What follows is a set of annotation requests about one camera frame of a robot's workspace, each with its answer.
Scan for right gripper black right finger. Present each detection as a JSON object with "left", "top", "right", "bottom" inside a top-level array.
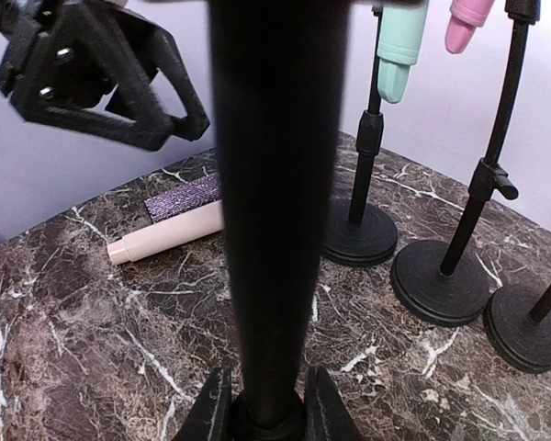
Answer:
[{"left": 305, "top": 366, "right": 363, "bottom": 441}]

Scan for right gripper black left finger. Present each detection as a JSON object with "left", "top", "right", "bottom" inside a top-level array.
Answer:
[{"left": 172, "top": 367, "right": 232, "bottom": 441}]

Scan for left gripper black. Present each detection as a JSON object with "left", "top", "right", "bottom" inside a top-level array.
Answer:
[{"left": 0, "top": 1, "right": 209, "bottom": 152}]

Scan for glitter microphone with silver grille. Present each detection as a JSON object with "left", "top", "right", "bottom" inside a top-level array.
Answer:
[{"left": 144, "top": 173, "right": 220, "bottom": 223}]

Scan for black stand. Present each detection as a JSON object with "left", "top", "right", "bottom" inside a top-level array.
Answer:
[
  {"left": 208, "top": 1, "right": 350, "bottom": 440},
  {"left": 320, "top": 4, "right": 399, "bottom": 267},
  {"left": 390, "top": 1, "right": 541, "bottom": 328},
  {"left": 482, "top": 284, "right": 551, "bottom": 374}
]

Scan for cream white microphone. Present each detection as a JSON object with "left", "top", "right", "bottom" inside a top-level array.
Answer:
[{"left": 107, "top": 200, "right": 224, "bottom": 266}]

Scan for black stand under mint microphone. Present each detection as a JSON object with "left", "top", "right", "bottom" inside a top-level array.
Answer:
[{"left": 320, "top": 4, "right": 399, "bottom": 267}]

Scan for black stand under pink microphone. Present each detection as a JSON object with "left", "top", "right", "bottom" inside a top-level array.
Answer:
[{"left": 390, "top": 1, "right": 541, "bottom": 328}]

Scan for black stand under orange microphone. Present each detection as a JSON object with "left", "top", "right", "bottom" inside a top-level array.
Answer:
[{"left": 482, "top": 284, "right": 551, "bottom": 374}]

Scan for mint green microphone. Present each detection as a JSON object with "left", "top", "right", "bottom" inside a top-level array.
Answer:
[{"left": 377, "top": 1, "right": 429, "bottom": 104}]

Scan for pink microphone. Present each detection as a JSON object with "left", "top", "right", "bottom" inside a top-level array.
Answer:
[{"left": 444, "top": 0, "right": 494, "bottom": 54}]

